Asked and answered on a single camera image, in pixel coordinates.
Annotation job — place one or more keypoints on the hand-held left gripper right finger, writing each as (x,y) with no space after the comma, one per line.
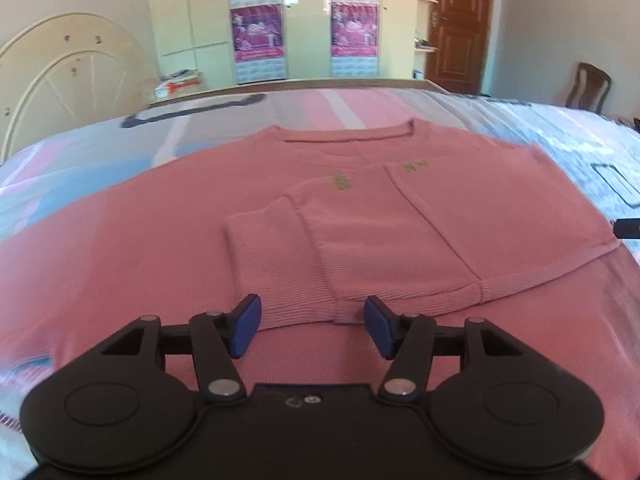
(378,326)

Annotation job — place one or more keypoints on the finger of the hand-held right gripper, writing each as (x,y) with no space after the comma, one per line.
(628,228)

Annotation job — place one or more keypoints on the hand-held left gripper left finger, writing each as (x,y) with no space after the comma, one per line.
(246,324)

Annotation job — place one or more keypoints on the pink knit sweater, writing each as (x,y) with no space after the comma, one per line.
(190,195)

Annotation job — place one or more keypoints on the dark wooden chair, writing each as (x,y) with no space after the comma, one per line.
(589,87)

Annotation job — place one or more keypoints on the pastel patchwork bed sheet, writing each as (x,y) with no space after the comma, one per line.
(75,175)

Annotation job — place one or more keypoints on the small white box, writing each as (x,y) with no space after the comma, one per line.
(161,91)

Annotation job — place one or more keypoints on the brown wooden door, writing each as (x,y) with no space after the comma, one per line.
(460,25)

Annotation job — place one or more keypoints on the cream arched headboard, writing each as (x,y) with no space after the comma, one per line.
(55,75)

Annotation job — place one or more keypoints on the cream wardrobe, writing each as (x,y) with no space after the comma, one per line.
(200,5)

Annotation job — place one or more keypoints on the wooden bed frame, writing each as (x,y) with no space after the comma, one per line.
(350,83)

